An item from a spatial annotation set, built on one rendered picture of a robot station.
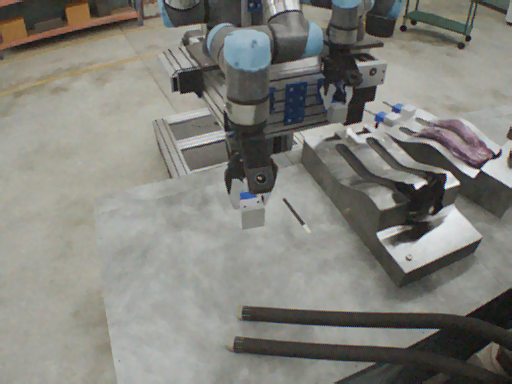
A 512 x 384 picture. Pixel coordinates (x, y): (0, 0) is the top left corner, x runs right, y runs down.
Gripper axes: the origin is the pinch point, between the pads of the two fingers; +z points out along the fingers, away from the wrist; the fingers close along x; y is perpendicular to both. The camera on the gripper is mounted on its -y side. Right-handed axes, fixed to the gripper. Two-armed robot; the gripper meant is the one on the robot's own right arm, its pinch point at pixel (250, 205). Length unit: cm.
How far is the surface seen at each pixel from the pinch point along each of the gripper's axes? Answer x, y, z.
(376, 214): -27.8, -5.7, 3.9
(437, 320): -26.6, -34.0, 3.5
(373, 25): -247, 370, 80
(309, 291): -9.7, -14.4, 15.0
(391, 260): -29.0, -14.4, 10.4
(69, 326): 77, 37, 95
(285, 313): -1.9, -21.1, 10.0
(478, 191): -68, 1, 11
